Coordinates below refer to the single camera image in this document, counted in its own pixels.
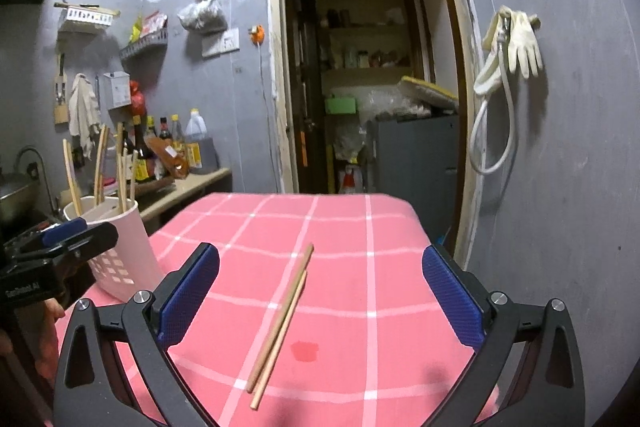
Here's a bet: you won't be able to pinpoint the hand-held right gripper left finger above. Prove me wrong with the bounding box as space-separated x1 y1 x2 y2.
52 242 221 427

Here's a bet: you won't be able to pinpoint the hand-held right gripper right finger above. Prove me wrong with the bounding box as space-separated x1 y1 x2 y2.
421 243 586 427

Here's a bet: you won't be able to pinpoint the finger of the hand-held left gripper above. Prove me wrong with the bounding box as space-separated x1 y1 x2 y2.
41 217 88 249
50 221 120 270

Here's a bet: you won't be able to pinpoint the white perforated utensil holder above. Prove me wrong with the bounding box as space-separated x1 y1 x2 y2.
62 195 166 304

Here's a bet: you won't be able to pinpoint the brown chopstick with blue band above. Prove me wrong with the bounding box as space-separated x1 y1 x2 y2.
94 125 109 205

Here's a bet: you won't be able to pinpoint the person's left hand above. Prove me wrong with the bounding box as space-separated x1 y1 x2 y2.
41 298 67 322

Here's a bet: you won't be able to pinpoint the metal faucet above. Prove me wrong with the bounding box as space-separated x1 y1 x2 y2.
14 146 55 214

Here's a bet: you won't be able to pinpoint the dark soy sauce bottle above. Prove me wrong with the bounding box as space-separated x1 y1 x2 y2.
132 117 155 182

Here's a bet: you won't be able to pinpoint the pink checked tablecloth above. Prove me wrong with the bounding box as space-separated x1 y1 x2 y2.
47 192 501 427

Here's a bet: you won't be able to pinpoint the wooden counter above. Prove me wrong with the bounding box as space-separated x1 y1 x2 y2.
135 167 234 234

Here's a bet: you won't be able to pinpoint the white hanging rag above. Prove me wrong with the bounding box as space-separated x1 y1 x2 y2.
68 73 102 158

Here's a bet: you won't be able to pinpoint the grey cabinet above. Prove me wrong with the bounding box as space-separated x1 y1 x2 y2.
366 113 460 242

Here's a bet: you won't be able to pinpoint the red plastic bag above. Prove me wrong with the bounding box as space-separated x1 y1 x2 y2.
128 80 146 118

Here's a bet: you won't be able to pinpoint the clear oil jug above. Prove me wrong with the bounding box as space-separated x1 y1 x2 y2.
185 108 209 142

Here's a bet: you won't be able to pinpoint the clear plastic bags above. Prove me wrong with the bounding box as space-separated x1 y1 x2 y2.
359 86 432 121

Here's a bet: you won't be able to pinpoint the flat cardboard piece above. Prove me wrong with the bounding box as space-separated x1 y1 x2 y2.
399 75 459 108

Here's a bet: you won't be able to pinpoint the green box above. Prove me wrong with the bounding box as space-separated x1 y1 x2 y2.
324 94 360 116

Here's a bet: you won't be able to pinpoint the white rubber gloves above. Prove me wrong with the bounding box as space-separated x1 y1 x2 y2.
474 5 544 96

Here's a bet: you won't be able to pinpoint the storage room shelves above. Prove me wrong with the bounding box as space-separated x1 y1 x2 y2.
319 0 417 74

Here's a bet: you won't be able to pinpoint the white wall box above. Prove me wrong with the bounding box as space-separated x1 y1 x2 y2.
102 71 132 110

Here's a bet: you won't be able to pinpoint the white hose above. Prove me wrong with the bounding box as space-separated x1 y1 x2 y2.
468 32 519 176

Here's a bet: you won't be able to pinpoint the grey wire wall shelf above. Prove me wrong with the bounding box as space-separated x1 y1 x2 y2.
118 29 169 61

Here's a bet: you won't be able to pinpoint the white wall rack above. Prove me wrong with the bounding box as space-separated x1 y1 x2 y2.
54 1 121 34

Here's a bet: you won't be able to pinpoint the white wall socket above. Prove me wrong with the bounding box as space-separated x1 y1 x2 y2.
201 28 240 58

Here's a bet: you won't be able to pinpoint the cream door frame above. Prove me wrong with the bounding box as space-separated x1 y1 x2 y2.
266 0 476 270

